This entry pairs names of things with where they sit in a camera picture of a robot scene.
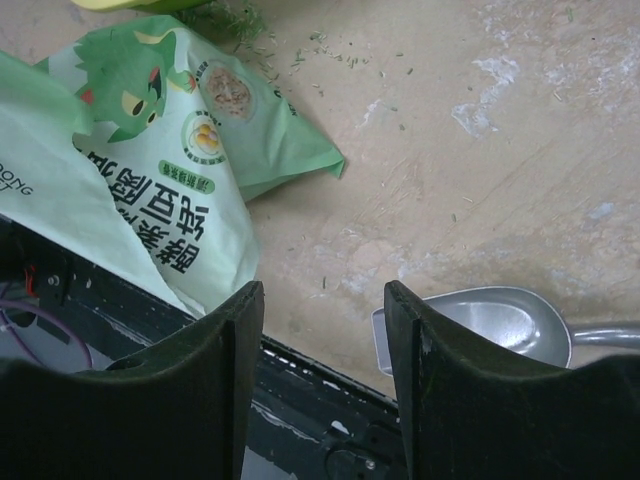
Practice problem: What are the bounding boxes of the silver metal scoop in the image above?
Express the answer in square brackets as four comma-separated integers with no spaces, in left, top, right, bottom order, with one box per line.
[370,285,640,377]

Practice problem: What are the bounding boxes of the yellow green litter box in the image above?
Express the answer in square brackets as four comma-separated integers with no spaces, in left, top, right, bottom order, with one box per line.
[72,0,207,14]

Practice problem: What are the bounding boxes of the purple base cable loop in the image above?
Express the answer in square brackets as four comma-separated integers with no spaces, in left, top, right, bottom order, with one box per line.
[0,282,94,371]

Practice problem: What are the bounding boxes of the green cat litter bag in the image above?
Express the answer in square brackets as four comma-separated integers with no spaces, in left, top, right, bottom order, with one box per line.
[1,16,345,314]

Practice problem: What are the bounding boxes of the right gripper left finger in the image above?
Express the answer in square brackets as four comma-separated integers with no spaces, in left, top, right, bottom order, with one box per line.
[1,281,264,479]

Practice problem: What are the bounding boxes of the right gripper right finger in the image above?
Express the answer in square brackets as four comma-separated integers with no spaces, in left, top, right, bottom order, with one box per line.
[384,280,639,479]

